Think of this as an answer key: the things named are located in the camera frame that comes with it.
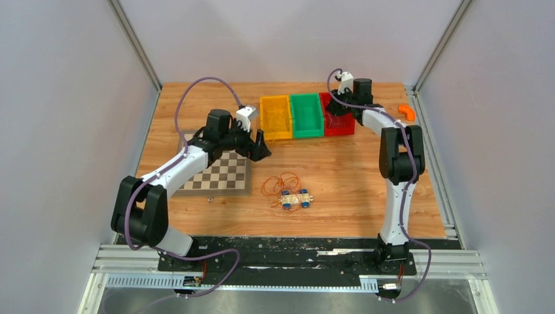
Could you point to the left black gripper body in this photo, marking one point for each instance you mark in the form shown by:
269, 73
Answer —
238, 140

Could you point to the orange curved plastic piece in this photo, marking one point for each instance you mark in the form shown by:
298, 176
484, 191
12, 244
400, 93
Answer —
407, 112

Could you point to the aluminium frame post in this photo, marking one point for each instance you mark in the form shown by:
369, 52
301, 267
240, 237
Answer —
445, 38
134, 41

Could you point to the green plastic bin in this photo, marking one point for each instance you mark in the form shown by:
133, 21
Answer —
307, 116

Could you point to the yellow plastic bin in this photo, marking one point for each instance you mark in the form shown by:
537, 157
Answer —
275, 117

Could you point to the left aluminium frame post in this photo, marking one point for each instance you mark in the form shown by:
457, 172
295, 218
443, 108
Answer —
134, 41

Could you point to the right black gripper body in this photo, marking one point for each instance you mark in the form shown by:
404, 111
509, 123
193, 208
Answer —
347, 98

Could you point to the right aluminium frame post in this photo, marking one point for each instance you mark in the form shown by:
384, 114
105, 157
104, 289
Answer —
445, 38

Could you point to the wooden chessboard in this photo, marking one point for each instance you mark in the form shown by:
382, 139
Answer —
230, 175

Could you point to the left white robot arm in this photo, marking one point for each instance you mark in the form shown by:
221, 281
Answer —
141, 208

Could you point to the slotted grey cable duct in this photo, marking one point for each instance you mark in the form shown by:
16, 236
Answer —
357, 284

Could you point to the wooden toy car blue wheels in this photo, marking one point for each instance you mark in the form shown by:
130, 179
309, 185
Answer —
290, 199

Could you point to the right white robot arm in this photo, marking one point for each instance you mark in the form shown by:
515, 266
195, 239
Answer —
401, 162

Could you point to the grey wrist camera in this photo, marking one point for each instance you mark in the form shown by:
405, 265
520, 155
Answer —
346, 82
244, 117

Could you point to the red plastic bin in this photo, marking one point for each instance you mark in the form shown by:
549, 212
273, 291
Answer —
335, 125

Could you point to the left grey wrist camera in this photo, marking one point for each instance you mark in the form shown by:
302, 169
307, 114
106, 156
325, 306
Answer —
244, 117

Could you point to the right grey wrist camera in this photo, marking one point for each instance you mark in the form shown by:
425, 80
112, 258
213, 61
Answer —
346, 82

